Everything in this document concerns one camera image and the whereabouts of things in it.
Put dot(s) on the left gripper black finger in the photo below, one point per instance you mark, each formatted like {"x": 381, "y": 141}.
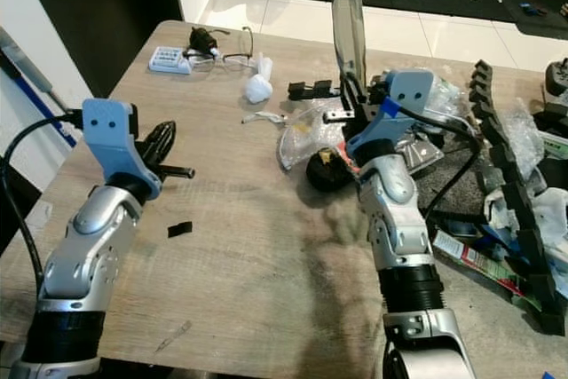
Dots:
{"x": 161, "y": 141}

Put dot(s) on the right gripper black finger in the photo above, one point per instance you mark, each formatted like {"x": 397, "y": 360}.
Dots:
{"x": 371, "y": 88}
{"x": 346, "y": 90}

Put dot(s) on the brown cardboard strip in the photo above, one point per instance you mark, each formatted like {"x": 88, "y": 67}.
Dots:
{"x": 348, "y": 33}

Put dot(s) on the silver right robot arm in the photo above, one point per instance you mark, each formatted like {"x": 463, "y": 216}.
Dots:
{"x": 399, "y": 228}

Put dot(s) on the black round object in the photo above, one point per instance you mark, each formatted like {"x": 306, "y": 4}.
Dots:
{"x": 328, "y": 172}

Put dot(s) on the small black plastic piece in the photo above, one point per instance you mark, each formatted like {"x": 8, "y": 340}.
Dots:
{"x": 180, "y": 229}

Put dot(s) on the white battery charger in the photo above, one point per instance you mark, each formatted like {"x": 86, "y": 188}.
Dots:
{"x": 170, "y": 60}

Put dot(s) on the thin white twist tie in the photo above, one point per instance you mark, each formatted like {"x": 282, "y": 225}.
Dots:
{"x": 266, "y": 116}

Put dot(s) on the white crumpled tissue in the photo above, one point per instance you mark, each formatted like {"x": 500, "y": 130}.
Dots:
{"x": 257, "y": 86}

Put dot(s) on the small black gadget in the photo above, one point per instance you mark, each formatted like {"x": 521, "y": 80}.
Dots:
{"x": 202, "y": 39}

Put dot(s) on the dark grey mesh sheet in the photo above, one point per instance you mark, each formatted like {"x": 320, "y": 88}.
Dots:
{"x": 470, "y": 161}

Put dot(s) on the light wood table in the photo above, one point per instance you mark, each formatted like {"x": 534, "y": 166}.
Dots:
{"x": 275, "y": 290}

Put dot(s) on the grey metal pole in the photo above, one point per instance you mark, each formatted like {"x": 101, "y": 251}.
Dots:
{"x": 22, "y": 59}

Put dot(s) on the white blue printed plastic bag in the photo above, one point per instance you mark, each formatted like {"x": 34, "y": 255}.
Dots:
{"x": 506, "y": 210}

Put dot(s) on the red green printed wrapper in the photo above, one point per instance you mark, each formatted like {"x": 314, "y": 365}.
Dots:
{"x": 470, "y": 255}

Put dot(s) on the small blue item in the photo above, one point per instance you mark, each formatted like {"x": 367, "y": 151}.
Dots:
{"x": 535, "y": 9}

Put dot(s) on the black boxy gadget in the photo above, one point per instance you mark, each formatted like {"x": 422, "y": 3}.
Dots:
{"x": 557, "y": 82}

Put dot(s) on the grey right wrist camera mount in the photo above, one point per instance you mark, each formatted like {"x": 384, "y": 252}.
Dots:
{"x": 408, "y": 90}

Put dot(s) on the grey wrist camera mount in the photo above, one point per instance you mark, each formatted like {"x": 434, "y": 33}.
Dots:
{"x": 111, "y": 135}
{"x": 408, "y": 90}

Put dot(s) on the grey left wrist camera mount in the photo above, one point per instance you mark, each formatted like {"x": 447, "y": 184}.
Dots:
{"x": 111, "y": 135}

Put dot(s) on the black frame eyeglasses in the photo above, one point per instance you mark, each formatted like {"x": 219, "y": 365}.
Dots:
{"x": 250, "y": 49}

